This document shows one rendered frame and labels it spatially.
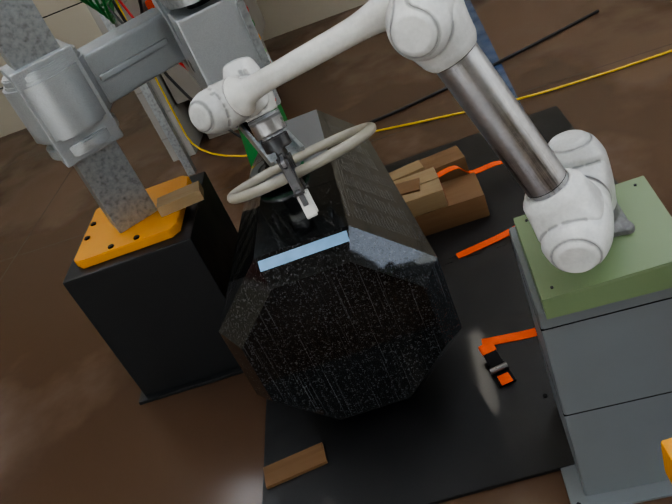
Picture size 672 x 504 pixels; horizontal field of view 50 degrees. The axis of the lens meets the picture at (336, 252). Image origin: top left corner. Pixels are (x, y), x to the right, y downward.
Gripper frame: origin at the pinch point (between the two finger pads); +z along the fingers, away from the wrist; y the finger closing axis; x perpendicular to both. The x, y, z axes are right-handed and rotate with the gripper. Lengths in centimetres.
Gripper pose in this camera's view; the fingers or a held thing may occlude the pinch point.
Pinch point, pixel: (307, 204)
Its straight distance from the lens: 192.5
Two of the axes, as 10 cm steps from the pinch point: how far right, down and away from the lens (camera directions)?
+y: 0.3, -2.5, 9.7
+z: 4.4, 8.7, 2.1
